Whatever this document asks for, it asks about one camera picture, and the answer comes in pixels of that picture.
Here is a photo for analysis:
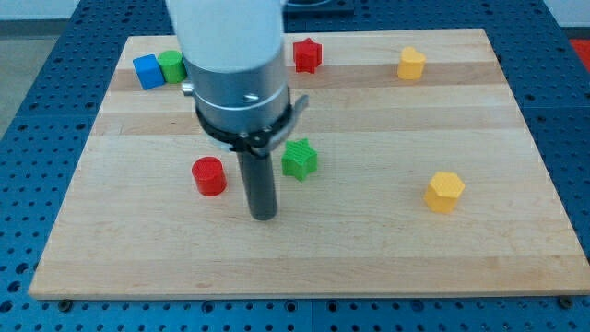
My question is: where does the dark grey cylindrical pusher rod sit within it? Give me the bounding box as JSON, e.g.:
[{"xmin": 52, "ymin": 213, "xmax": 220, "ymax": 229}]
[{"xmin": 237, "ymin": 152, "xmax": 277, "ymax": 220}]

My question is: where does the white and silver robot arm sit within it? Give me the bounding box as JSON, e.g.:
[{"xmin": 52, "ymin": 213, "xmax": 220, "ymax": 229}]
[{"xmin": 166, "ymin": 0, "xmax": 305, "ymax": 220}]

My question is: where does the green star block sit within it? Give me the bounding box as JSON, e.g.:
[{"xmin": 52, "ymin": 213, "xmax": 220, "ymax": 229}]
[{"xmin": 281, "ymin": 138, "xmax": 318, "ymax": 182}]

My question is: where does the red star block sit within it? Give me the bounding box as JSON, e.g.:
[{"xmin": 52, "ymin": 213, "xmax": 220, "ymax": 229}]
[{"xmin": 292, "ymin": 38, "xmax": 323, "ymax": 74}]

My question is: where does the black clamp with metal lever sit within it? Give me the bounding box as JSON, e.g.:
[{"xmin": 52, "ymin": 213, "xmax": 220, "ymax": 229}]
[{"xmin": 195, "ymin": 95, "xmax": 309, "ymax": 157}]

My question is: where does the red cylinder block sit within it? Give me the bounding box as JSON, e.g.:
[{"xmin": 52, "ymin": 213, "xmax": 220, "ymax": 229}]
[{"xmin": 192, "ymin": 157, "xmax": 227, "ymax": 196}]

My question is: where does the green cylinder block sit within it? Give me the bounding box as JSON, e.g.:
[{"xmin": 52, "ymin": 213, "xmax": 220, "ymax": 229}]
[{"xmin": 157, "ymin": 50, "xmax": 187, "ymax": 84}]

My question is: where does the blue cube block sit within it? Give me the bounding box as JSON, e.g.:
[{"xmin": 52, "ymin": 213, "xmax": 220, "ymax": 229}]
[{"xmin": 133, "ymin": 54, "xmax": 165, "ymax": 89}]

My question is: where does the wooden board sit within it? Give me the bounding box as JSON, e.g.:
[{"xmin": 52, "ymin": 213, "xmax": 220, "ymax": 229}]
[{"xmin": 29, "ymin": 29, "xmax": 589, "ymax": 300}]

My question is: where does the yellow heart block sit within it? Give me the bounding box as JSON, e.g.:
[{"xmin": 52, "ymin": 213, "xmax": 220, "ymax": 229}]
[{"xmin": 397, "ymin": 46, "xmax": 427, "ymax": 80}]

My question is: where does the yellow hexagon block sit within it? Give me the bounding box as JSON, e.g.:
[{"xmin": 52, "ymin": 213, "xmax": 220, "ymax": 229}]
[{"xmin": 423, "ymin": 172, "xmax": 466, "ymax": 214}]

